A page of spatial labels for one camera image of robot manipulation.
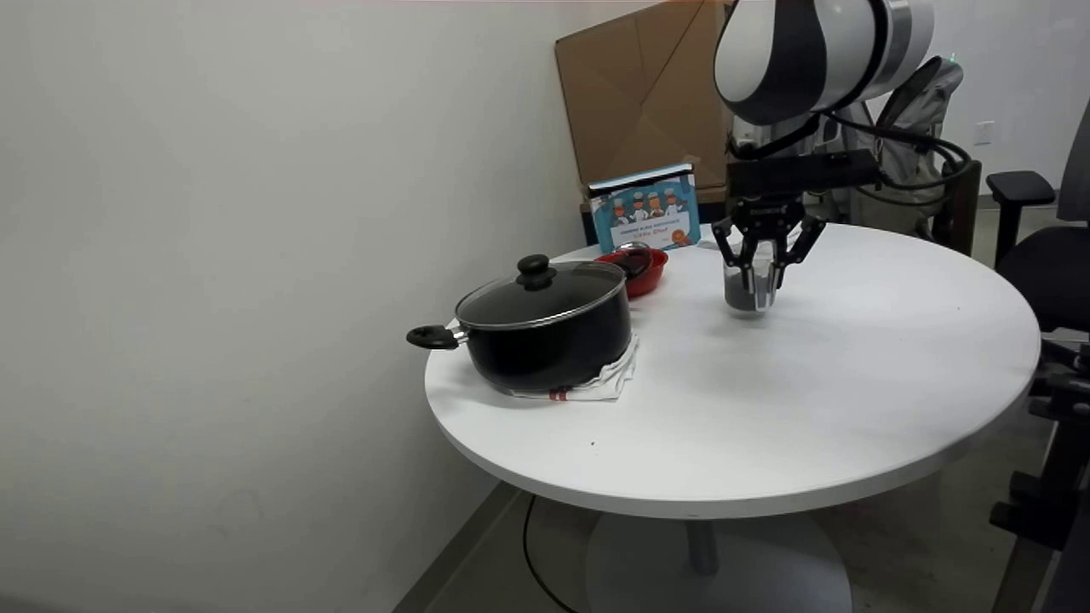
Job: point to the clear glass jar dark contents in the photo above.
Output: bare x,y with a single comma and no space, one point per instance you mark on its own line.
750,296

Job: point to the black camera stand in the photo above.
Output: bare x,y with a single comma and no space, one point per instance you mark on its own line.
1050,487

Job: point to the black office chair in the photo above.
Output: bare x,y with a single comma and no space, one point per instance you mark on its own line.
1050,266

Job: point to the grey backpack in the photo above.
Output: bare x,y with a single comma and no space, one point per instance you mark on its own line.
913,176

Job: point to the blue cartoon print box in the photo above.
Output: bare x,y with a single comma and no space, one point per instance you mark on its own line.
647,207

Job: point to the glass pot lid black knob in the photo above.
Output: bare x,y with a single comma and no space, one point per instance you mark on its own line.
548,296

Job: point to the large brown cardboard sheet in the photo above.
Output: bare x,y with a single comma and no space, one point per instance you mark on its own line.
634,90

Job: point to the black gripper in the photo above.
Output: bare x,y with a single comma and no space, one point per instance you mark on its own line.
771,215

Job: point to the white table pedestal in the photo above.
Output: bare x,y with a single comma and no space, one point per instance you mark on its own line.
727,572

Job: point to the black cooking pot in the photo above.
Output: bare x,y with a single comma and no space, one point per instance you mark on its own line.
548,353

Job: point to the red bowl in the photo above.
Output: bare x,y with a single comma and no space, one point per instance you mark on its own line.
649,281

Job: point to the dark wooden chair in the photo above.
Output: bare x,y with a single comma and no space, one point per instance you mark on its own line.
958,204

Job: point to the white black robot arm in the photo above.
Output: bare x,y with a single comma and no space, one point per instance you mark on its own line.
795,54

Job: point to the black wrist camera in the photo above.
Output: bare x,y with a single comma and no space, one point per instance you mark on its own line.
801,176

